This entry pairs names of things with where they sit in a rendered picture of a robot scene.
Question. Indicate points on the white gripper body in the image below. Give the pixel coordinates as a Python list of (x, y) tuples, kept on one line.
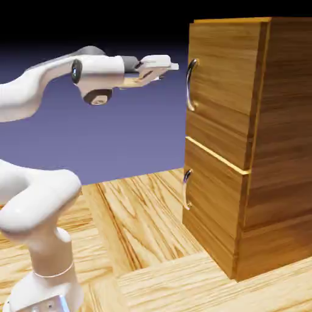
[(156, 62)]

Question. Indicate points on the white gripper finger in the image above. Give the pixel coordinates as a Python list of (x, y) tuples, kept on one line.
[(175, 66), (161, 77)]

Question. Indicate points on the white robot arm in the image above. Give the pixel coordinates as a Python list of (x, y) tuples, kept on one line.
[(97, 65)]

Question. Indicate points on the tall wooden cabinet door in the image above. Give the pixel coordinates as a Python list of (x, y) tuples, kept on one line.
[(224, 97)]

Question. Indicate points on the wooden cabinet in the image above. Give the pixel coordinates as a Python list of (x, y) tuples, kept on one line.
[(280, 146)]

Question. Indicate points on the short wooden cabinet door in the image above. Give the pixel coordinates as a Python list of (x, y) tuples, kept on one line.
[(214, 209)]

